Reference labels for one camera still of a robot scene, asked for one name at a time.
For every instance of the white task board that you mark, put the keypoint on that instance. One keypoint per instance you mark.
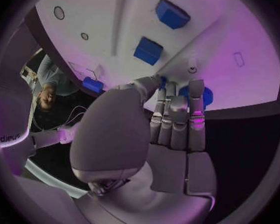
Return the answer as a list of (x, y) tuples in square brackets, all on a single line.
[(107, 22)]

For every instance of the blue square block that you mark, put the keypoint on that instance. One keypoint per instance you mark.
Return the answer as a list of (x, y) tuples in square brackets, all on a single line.
[(147, 51)]

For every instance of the blue gear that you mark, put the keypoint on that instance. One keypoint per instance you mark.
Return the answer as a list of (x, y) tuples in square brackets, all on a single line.
[(208, 97)]

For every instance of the blue peg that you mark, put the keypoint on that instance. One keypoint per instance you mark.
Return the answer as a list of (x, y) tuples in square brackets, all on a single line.
[(163, 82)]

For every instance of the small blue block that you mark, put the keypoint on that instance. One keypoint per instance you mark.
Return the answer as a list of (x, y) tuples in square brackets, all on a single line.
[(92, 85)]

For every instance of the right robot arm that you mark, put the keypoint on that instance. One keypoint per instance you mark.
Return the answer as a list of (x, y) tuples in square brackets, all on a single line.
[(49, 138)]

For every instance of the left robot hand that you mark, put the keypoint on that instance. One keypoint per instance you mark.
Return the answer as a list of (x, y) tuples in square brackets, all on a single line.
[(112, 130)]

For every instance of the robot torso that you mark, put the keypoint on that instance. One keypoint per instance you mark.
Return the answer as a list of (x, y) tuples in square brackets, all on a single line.
[(11, 100)]

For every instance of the person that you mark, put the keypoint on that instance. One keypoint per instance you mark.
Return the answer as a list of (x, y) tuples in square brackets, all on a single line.
[(52, 82)]

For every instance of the large blue block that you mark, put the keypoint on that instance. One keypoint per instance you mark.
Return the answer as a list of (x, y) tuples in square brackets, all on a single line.
[(171, 15)]

